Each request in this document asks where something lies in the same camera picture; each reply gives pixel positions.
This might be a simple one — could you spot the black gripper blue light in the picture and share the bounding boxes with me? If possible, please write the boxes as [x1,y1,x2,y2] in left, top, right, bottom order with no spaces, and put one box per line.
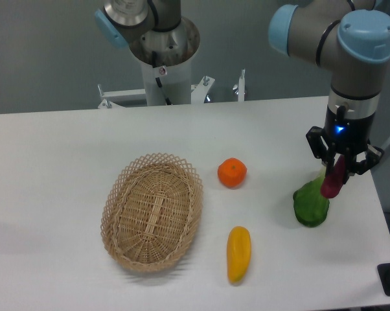
[306,108,384,184]

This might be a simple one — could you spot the purple red sweet potato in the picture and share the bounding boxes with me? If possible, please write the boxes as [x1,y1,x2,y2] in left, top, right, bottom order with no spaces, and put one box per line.
[320,155,345,199]

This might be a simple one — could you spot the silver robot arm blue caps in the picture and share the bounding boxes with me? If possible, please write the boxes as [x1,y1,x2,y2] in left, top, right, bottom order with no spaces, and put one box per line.
[268,1,390,184]

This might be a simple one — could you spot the orange tangerine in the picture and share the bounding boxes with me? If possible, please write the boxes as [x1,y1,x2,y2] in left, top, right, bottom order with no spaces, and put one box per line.
[217,157,247,188]

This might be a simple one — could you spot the yellow squash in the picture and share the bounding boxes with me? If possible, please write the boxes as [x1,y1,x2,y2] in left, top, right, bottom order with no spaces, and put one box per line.
[227,226,251,284]

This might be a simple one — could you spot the woven wicker basket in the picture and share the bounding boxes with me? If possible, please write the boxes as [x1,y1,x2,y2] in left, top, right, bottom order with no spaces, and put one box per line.
[100,153,203,273]

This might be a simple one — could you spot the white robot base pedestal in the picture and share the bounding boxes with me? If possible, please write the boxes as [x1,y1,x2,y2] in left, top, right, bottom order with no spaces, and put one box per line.
[94,0,201,106]

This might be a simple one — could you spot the white metal mounting frame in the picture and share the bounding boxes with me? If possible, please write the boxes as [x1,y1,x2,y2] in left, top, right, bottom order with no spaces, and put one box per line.
[97,69,249,109]

